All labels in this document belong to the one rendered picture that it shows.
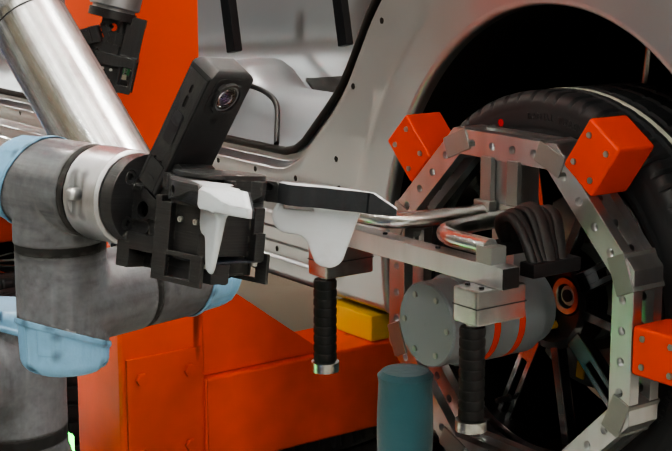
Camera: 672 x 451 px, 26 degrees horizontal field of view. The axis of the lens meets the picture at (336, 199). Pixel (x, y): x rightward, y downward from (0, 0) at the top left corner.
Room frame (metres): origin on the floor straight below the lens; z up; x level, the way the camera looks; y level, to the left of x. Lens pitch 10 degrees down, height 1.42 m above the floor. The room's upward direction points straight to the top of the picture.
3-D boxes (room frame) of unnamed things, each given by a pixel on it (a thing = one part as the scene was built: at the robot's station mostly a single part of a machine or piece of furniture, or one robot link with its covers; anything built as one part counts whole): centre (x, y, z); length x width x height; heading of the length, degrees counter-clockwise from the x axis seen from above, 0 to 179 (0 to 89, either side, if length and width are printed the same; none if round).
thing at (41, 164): (1.17, 0.23, 1.21); 0.11 x 0.08 x 0.09; 49
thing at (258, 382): (2.57, 0.06, 0.69); 0.52 x 0.17 x 0.35; 126
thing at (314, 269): (2.20, -0.01, 0.93); 0.09 x 0.05 x 0.05; 126
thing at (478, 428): (1.90, -0.18, 0.83); 0.04 x 0.04 x 0.16
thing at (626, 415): (2.18, -0.27, 0.85); 0.54 x 0.07 x 0.54; 36
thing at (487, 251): (2.03, -0.23, 1.03); 0.19 x 0.18 x 0.11; 126
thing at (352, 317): (2.67, -0.08, 0.71); 0.14 x 0.14 x 0.05; 36
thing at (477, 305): (1.92, -0.21, 0.93); 0.09 x 0.05 x 0.05; 126
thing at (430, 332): (2.14, -0.22, 0.85); 0.21 x 0.14 x 0.14; 126
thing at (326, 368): (2.18, 0.02, 0.83); 0.04 x 0.04 x 0.16
